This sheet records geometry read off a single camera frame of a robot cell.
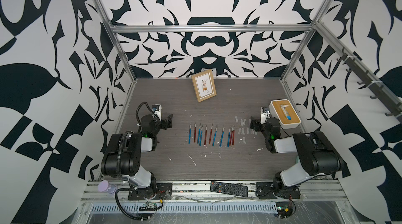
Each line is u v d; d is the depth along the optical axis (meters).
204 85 1.05
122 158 0.43
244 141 0.89
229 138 0.91
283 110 0.96
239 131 0.94
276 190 0.67
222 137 0.92
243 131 0.94
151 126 0.71
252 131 0.93
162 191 0.73
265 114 0.82
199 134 0.94
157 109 0.81
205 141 0.91
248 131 0.94
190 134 0.93
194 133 0.94
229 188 0.74
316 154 0.46
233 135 0.94
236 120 0.99
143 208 0.73
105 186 0.69
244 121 0.97
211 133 0.94
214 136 0.92
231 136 0.91
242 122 0.97
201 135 0.93
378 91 0.55
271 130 0.73
